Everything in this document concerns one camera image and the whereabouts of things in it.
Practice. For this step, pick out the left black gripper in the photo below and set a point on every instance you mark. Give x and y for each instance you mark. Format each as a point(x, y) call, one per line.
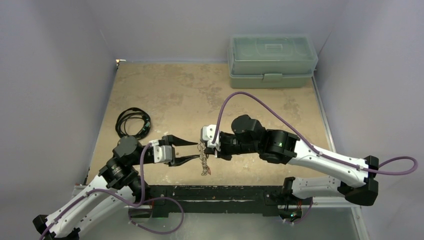
point(174, 141)

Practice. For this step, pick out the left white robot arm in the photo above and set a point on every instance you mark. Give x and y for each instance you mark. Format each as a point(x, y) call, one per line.
point(121, 179)

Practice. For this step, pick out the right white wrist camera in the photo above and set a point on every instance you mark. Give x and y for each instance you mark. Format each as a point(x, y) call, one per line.
point(207, 134)

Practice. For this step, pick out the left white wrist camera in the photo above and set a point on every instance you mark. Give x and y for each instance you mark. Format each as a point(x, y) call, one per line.
point(162, 153)

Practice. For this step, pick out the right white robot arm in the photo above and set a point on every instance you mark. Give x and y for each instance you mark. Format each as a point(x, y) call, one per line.
point(345, 176)

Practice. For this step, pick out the green plastic storage box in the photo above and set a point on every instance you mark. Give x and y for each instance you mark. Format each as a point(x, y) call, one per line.
point(271, 61)

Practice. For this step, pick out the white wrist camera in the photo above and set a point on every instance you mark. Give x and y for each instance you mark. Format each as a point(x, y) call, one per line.
point(162, 153)
point(207, 134)

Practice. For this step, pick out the silver foot-shaped keyring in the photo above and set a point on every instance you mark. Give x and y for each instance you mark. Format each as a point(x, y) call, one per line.
point(206, 170)

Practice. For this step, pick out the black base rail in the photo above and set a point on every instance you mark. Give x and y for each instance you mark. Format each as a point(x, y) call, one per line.
point(267, 200)

